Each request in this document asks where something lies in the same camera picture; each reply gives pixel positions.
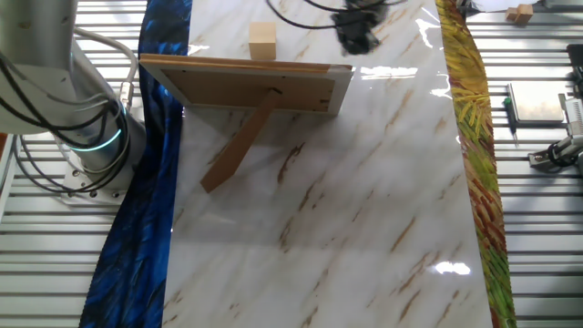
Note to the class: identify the grey metal plate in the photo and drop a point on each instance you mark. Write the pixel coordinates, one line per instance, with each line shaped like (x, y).
(535, 102)

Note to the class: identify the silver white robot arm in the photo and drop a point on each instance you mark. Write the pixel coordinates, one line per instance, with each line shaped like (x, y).
(36, 45)

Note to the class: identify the yellow green painted cloth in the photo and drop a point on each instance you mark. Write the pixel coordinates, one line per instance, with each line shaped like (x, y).
(483, 182)

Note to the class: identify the white marble pattern mat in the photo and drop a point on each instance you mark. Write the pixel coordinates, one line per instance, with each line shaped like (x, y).
(319, 273)

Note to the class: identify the wooden picture frame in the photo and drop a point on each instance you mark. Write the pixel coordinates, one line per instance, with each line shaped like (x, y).
(246, 89)

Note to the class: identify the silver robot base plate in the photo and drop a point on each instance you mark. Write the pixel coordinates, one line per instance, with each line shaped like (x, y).
(73, 191)

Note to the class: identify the black camera bracket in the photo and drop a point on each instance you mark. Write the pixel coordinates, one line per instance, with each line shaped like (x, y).
(576, 57)

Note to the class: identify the silver ribbed camera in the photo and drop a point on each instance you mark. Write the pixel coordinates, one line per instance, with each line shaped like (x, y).
(575, 114)

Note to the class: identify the small wooden block piece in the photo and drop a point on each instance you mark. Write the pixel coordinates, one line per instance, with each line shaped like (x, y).
(523, 14)

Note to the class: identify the light wooden cube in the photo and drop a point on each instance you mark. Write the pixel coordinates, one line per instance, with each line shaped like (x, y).
(262, 41)

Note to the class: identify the blue painted cloth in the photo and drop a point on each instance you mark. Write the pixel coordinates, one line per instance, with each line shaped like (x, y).
(132, 255)

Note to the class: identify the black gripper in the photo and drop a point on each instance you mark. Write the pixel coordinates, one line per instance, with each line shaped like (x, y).
(357, 23)

